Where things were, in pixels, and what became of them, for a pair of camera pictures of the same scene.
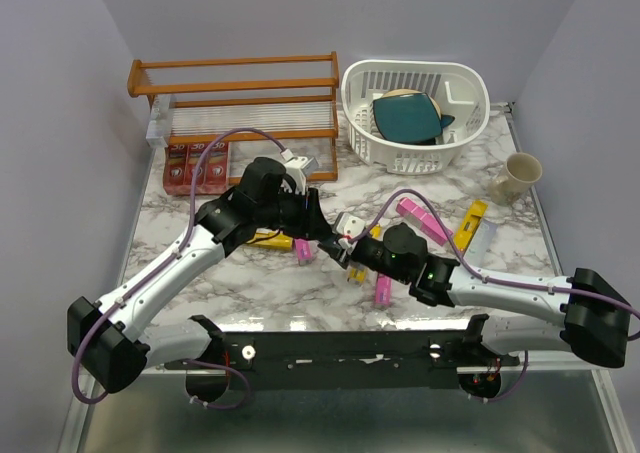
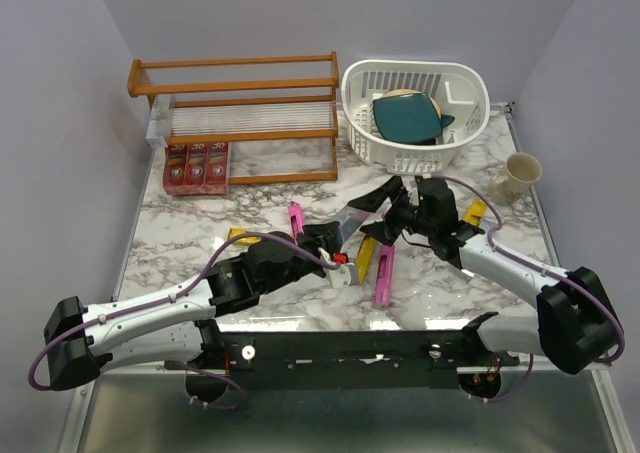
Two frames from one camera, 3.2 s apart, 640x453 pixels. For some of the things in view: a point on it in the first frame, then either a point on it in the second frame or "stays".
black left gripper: [311, 223] -> [316, 237]
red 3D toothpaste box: [175, 170] stays
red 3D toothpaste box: [217, 175] stays
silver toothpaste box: [161, 113] stays
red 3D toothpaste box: [201, 181] stays
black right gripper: [342, 255] -> [385, 231]
